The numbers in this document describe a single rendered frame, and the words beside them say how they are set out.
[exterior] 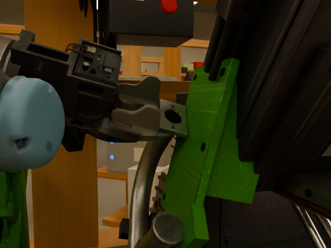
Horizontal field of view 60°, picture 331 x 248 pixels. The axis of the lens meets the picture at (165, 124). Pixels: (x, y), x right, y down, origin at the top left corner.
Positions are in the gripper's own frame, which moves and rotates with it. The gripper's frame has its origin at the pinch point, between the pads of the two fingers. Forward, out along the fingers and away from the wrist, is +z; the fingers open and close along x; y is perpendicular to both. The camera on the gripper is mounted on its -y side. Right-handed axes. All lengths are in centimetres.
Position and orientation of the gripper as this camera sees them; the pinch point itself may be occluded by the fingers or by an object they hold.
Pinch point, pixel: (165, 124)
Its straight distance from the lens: 40.7
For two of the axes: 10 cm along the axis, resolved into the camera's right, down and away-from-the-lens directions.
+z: 9.3, 2.4, 2.8
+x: 0.0, -7.5, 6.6
